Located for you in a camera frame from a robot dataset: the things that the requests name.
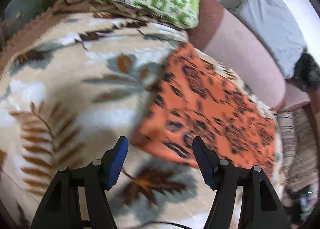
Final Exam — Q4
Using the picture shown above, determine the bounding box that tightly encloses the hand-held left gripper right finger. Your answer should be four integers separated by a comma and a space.
192, 136, 292, 229

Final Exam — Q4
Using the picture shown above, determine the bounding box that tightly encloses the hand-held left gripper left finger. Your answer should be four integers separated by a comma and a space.
30, 136, 129, 229

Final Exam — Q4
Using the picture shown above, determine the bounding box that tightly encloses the orange floral blouse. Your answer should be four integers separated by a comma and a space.
130, 42, 278, 177

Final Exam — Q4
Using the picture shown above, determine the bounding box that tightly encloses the striped sofa cushion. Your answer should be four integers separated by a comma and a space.
276, 108, 320, 199

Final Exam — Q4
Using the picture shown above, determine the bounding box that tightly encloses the leaf print blanket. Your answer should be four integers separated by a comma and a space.
0, 11, 287, 229

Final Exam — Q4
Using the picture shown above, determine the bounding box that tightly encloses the pink bolster cushion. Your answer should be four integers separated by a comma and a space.
187, 0, 312, 112

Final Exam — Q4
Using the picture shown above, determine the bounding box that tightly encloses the dark furry cushion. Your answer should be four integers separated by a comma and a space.
291, 52, 320, 93

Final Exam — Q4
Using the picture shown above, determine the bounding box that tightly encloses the grey blue pillow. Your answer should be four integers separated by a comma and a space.
232, 0, 308, 80

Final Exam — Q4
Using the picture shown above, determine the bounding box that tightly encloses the brown fringed cloth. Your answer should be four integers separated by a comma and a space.
0, 0, 140, 70

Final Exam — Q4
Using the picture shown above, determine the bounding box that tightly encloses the black cable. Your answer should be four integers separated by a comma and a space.
146, 221, 192, 229

